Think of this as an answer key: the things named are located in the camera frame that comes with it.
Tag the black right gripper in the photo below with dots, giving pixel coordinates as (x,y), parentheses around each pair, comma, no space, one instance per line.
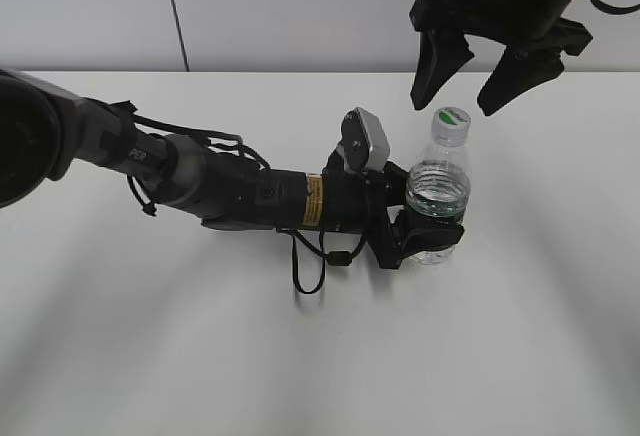
(520,25)

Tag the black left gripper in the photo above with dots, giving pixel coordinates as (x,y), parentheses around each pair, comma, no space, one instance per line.
(359,203)

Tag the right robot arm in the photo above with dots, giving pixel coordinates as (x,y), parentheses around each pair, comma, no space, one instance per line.
(534,34)

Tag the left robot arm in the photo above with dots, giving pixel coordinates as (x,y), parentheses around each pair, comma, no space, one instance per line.
(215,176)

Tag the clear cestbon water bottle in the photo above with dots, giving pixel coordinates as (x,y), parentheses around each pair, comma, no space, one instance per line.
(439,183)

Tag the white green bottle cap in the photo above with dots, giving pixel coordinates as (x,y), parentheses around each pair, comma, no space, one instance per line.
(450,126)

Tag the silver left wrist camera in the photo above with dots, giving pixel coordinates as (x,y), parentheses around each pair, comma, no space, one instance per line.
(363,145)

